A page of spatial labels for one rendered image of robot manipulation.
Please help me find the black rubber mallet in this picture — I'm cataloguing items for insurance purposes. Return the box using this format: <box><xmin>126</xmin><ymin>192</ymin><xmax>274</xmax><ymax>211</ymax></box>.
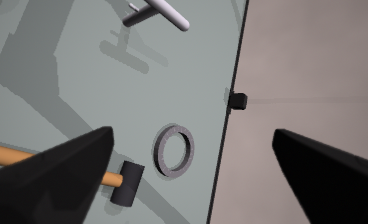
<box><xmin>0</xmin><ymin>146</ymin><xmax>145</xmax><ymax>207</ymax></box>

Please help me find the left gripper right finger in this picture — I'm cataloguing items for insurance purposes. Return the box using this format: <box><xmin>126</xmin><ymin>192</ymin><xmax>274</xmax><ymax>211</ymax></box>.
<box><xmin>272</xmin><ymin>129</ymin><xmax>368</xmax><ymax>224</ymax></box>

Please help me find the grey ring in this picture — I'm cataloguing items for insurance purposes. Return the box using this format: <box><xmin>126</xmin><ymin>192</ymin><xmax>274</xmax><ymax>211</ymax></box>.
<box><xmin>153</xmin><ymin>126</ymin><xmax>195</xmax><ymax>178</ymax></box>

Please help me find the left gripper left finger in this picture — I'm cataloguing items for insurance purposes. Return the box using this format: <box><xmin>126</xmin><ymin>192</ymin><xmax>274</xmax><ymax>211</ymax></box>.
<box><xmin>0</xmin><ymin>126</ymin><xmax>114</xmax><ymax>224</ymax></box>

